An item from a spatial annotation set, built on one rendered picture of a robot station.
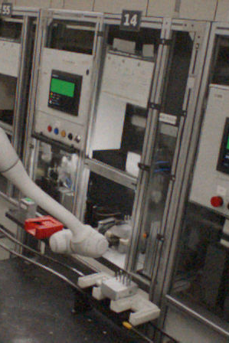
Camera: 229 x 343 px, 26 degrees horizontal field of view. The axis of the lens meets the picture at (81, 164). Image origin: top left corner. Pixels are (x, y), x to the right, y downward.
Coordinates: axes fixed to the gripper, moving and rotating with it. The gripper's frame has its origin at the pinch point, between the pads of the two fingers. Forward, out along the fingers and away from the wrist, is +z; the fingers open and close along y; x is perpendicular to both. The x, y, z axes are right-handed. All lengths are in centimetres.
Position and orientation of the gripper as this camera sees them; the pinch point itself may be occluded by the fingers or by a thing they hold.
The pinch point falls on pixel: (119, 230)
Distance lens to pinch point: 253.5
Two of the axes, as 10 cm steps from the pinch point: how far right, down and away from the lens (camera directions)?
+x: -6.2, -2.7, 7.4
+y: 1.3, -9.6, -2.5
